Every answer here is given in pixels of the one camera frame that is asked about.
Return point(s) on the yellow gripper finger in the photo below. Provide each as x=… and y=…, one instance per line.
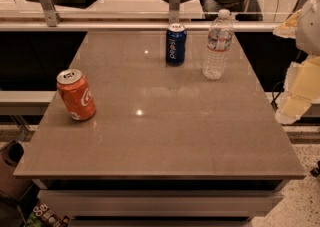
x=289, y=28
x=301, y=89

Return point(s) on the clear plastic water bottle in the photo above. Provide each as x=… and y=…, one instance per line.
x=218, y=44

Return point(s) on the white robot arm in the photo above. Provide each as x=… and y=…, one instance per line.
x=308, y=38

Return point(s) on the blue pepsi can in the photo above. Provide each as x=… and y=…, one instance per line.
x=176, y=35

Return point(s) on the orange coke can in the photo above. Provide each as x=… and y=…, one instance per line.
x=74, y=90

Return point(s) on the grey table drawer unit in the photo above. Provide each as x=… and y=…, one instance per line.
x=216, y=205

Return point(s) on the metal railing with posts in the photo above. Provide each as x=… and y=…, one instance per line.
x=27, y=16

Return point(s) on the magazine on floor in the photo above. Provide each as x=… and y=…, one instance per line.
x=43, y=216

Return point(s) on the brown bin on floor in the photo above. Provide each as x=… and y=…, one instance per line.
x=13, y=190

